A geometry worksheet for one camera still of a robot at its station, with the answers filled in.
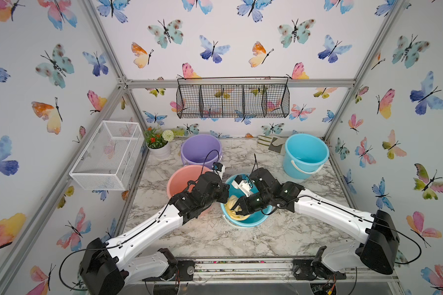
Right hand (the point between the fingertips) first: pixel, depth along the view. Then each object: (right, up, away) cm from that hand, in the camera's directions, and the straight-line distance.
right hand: (232, 212), depth 70 cm
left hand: (-1, +9, +7) cm, 11 cm away
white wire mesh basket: (-58, +20, +17) cm, 63 cm away
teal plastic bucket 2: (+9, -3, 0) cm, 9 cm away
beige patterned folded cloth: (+26, +29, +48) cm, 62 cm away
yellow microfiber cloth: (-1, +3, +1) cm, 4 cm away
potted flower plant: (-40, +28, +32) cm, 58 cm away
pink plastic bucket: (-23, +11, +13) cm, 29 cm away
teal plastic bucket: (+38, +22, +28) cm, 52 cm away
